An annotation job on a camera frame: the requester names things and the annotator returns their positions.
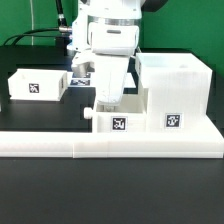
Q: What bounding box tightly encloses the white drawer housing box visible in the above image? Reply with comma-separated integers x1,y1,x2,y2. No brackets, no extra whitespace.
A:
135,53,212,132

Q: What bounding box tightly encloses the white drawer tray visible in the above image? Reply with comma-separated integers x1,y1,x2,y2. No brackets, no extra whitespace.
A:
8,69,67,101
83,94,146,133

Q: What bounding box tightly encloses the white L-shaped fence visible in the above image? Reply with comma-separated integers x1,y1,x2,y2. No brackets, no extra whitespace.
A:
0,119,224,159

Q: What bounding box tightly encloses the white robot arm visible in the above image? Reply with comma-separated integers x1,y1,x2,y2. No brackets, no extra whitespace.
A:
71,0,168,110

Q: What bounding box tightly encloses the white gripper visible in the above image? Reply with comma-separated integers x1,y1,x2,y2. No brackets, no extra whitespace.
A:
71,52,130,112

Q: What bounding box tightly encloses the white fiducial marker plate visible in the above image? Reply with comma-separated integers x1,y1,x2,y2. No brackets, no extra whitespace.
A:
67,72,136,88

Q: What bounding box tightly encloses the black cable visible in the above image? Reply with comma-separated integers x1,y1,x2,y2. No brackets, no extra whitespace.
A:
2,0,73,47

